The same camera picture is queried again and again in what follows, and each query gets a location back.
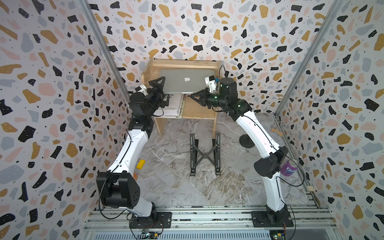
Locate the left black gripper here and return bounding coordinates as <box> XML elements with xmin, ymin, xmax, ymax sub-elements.
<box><xmin>145</xmin><ymin>76</ymin><xmax>170</xmax><ymax>121</ymax></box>

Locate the silver laptop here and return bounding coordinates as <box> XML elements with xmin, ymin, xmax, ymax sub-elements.
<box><xmin>160</xmin><ymin>69</ymin><xmax>215</xmax><ymax>94</ymax></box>

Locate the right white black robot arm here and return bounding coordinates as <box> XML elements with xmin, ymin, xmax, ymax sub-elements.
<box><xmin>190</xmin><ymin>78</ymin><xmax>291</xmax><ymax>227</ymax></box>

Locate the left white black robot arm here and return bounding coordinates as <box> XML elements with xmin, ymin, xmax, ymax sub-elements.
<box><xmin>96</xmin><ymin>77</ymin><xmax>169</xmax><ymax>222</ymax></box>

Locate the black folding laptop stand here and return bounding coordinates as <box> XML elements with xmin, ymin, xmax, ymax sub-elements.
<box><xmin>190</xmin><ymin>133</ymin><xmax>222</xmax><ymax>177</ymax></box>

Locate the wooden shelf unit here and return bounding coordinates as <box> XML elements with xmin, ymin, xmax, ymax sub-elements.
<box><xmin>141</xmin><ymin>59</ymin><xmax>222</xmax><ymax>138</ymax></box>

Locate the white book black text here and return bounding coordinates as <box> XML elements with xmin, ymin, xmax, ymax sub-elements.
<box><xmin>154</xmin><ymin>94</ymin><xmax>184</xmax><ymax>118</ymax></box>

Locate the tan wooden piece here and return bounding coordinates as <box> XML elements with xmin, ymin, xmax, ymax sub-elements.
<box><xmin>271</xmin><ymin>128</ymin><xmax>284</xmax><ymax>137</ymax></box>

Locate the yellow block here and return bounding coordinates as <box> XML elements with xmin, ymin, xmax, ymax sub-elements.
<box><xmin>136</xmin><ymin>160</ymin><xmax>146</xmax><ymax>170</ymax></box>

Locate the purple soda can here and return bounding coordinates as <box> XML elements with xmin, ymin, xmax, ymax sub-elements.
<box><xmin>281</xmin><ymin>160</ymin><xmax>299</xmax><ymax>177</ymax></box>

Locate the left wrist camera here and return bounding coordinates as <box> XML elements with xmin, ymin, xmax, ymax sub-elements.
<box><xmin>135</xmin><ymin>85</ymin><xmax>148</xmax><ymax>95</ymax></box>

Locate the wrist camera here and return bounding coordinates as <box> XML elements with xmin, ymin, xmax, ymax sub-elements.
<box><xmin>205</xmin><ymin>76</ymin><xmax>219</xmax><ymax>93</ymax></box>
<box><xmin>135</xmin><ymin>85</ymin><xmax>148</xmax><ymax>95</ymax></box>

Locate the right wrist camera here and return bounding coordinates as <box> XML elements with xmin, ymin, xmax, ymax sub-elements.
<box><xmin>205</xmin><ymin>76</ymin><xmax>219</xmax><ymax>93</ymax></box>

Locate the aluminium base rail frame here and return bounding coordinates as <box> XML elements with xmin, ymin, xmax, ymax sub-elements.
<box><xmin>81</xmin><ymin>205</ymin><xmax>342</xmax><ymax>240</ymax></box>

